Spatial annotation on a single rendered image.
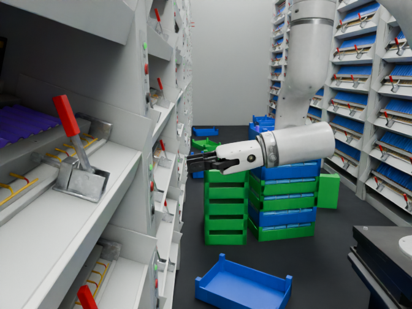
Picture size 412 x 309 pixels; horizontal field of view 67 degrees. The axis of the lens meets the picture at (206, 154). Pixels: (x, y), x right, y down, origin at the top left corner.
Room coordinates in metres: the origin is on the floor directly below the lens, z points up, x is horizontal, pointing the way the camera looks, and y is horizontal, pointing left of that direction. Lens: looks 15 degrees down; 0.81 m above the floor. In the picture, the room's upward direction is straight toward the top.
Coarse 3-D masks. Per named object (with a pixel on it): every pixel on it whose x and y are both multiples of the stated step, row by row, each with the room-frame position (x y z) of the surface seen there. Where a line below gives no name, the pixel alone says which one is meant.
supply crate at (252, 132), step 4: (252, 124) 1.55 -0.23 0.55; (252, 128) 1.55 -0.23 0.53; (260, 128) 1.58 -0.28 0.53; (264, 128) 1.58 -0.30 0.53; (268, 128) 1.59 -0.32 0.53; (272, 128) 1.59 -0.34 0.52; (248, 132) 1.57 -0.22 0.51; (252, 132) 1.51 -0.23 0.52; (256, 132) 1.46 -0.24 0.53; (260, 132) 1.58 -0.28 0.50; (248, 136) 1.56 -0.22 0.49; (252, 136) 1.51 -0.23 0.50
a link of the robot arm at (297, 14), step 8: (296, 0) 0.72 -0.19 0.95; (304, 0) 0.70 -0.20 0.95; (312, 0) 0.69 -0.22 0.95; (320, 0) 0.69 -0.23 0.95; (328, 0) 0.69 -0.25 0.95; (336, 0) 0.71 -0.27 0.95; (296, 8) 0.71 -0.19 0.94; (304, 8) 0.70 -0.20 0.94; (312, 8) 0.69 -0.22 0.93; (320, 8) 0.69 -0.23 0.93; (328, 8) 0.69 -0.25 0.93; (296, 16) 0.71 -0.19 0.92; (304, 16) 0.70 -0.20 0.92; (312, 16) 0.69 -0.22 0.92; (320, 16) 0.69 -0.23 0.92; (328, 16) 0.69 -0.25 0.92
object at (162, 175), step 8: (160, 136) 1.14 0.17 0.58; (160, 144) 1.13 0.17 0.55; (168, 144) 1.15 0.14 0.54; (176, 144) 1.15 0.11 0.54; (160, 152) 1.10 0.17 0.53; (168, 152) 1.14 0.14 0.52; (176, 152) 1.15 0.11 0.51; (160, 168) 0.93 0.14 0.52; (160, 176) 0.86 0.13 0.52; (168, 176) 0.88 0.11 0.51; (160, 184) 0.80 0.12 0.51; (168, 184) 0.82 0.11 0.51; (160, 208) 0.66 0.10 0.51; (160, 216) 0.54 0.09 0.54
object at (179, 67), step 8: (176, 0) 1.85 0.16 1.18; (176, 24) 1.85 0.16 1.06; (176, 32) 1.85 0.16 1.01; (176, 64) 1.85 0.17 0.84; (176, 72) 1.85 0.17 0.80; (184, 136) 1.86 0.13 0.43; (184, 144) 1.85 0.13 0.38; (184, 160) 1.85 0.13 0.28; (184, 168) 1.85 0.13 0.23; (184, 192) 1.85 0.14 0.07; (184, 200) 1.85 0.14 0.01
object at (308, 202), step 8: (248, 192) 1.53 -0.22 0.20; (256, 200) 1.42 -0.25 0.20; (264, 200) 1.38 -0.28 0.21; (272, 200) 1.38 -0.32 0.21; (280, 200) 1.39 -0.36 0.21; (288, 200) 1.40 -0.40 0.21; (296, 200) 1.41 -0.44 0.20; (304, 200) 1.42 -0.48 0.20; (312, 200) 1.43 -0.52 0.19; (264, 208) 1.38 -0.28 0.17; (272, 208) 1.39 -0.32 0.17; (280, 208) 1.39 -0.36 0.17; (288, 208) 1.40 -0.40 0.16
